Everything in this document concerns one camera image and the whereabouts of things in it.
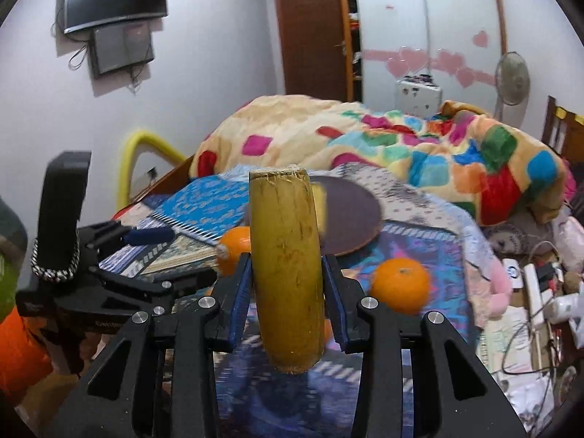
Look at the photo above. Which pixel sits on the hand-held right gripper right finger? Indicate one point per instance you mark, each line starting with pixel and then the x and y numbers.
pixel 338 305

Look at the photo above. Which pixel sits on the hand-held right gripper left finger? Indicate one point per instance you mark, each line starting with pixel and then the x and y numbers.
pixel 239 303

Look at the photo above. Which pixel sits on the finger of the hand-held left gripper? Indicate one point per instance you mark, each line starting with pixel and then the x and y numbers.
pixel 182 285
pixel 150 236

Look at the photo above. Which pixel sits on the dark brown round plate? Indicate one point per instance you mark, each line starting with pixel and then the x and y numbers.
pixel 351 214

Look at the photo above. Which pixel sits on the orange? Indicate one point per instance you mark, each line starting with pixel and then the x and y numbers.
pixel 232 248
pixel 327 331
pixel 399 285

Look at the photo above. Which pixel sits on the blue patterned mat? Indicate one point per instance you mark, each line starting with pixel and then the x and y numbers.
pixel 205 205

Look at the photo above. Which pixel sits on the yellow foam tube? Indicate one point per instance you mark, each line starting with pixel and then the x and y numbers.
pixel 132 146

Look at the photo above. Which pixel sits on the yellow banana piece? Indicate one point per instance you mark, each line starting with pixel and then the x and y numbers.
pixel 320 203

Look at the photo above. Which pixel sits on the pink plush toy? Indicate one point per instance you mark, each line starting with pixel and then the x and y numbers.
pixel 499 283

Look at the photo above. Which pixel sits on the colourful checked blanket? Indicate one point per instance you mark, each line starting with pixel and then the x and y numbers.
pixel 401 146

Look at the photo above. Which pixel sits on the white power strip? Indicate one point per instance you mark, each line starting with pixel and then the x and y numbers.
pixel 532 292

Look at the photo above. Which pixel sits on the white box with hearts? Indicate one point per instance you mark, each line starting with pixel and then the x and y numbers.
pixel 417 96

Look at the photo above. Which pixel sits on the brown wooden door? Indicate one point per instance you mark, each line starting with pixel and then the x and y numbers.
pixel 312 32

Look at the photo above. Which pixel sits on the standing fan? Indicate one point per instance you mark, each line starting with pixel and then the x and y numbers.
pixel 513 77

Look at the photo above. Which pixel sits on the wooden bed frame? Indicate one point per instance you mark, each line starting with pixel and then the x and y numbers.
pixel 155 180

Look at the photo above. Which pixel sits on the small grey wall monitor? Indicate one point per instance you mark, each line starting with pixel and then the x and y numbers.
pixel 121 48

